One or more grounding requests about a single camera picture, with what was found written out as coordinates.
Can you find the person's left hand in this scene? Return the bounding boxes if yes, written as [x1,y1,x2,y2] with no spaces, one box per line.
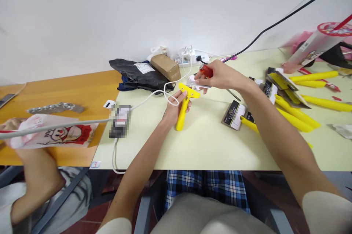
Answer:
[162,90,192,124]

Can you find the person's right hand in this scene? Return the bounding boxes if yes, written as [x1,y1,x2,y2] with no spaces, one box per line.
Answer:
[194,59,243,95]

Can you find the person's right fingers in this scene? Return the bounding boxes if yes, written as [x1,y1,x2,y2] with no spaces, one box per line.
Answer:
[200,84,220,95]

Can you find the person's right index finger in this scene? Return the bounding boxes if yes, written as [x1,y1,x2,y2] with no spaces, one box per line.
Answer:
[204,59,224,75]

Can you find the person's left thumb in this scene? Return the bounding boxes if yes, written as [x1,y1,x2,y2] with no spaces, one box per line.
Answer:
[168,91,188,106]

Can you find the bare yellow scraper frame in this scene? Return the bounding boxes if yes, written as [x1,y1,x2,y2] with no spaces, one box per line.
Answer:
[176,82,201,131]

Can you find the red handled screwdriver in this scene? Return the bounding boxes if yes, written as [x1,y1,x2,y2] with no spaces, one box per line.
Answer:
[193,63,214,87]

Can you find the white flat blade piece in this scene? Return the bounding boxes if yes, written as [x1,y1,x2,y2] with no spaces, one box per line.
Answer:
[186,75,213,90]

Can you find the white power strip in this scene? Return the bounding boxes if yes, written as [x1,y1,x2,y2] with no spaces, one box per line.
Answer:
[175,48,218,66]

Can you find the grey metal rod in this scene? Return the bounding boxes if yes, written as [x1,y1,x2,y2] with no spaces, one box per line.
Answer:
[226,88,242,102]

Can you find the brown taped parcel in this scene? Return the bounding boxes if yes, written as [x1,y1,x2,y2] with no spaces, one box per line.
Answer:
[150,53,182,82]

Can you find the black scraper packaging card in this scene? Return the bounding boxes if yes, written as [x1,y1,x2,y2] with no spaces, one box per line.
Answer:
[221,100,249,131]

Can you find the black plastic mailing bag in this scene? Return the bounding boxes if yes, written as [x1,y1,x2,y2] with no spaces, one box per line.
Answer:
[109,58,175,91]

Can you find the white crumpled plastic bag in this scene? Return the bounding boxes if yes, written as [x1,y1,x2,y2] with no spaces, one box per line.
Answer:
[149,45,169,62]

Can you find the dark blue cloth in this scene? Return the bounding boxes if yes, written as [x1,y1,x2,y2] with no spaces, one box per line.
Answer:
[117,75,143,92]

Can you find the black and white device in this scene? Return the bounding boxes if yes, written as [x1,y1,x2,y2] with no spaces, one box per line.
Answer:
[109,104,133,139]

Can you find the person's legs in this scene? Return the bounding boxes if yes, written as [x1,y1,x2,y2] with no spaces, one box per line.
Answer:
[164,170,251,215]

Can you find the pink plastic bag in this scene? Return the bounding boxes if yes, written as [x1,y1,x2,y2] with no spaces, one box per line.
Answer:
[282,30,317,67]

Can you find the pile of packaged yellow scrapers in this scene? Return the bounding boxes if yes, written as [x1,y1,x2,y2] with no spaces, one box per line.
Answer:
[239,67,352,149]

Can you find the cartoon print drink cup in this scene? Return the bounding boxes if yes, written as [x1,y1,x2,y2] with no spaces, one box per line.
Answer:
[285,21,352,74]

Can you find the white cartoon print paper bag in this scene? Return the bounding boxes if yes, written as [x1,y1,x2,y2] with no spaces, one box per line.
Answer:
[4,113,100,151]

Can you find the black bulky object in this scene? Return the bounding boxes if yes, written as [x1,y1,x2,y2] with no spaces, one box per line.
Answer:
[318,44,352,67]

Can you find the silver blister pack strip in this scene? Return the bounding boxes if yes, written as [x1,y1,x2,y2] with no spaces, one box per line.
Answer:
[26,102,86,115]

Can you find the red drinking straw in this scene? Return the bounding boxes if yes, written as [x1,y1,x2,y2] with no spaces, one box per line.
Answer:
[333,14,352,32]

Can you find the white crumpled wrapper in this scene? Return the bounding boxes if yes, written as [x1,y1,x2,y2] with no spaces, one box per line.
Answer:
[327,123,352,139]

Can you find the black phone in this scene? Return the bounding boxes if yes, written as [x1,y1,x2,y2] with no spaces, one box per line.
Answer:
[0,93,16,109]

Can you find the thin white cable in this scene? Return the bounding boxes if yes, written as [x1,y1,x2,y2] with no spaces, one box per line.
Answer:
[128,44,195,112]

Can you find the black power cable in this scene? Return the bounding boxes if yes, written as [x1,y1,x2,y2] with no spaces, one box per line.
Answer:
[195,0,352,66]

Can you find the short white cable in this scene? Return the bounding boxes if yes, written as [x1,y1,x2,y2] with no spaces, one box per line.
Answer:
[112,137,127,175]

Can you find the thick grey cable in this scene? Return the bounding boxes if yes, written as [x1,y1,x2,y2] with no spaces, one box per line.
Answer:
[0,118,111,140]

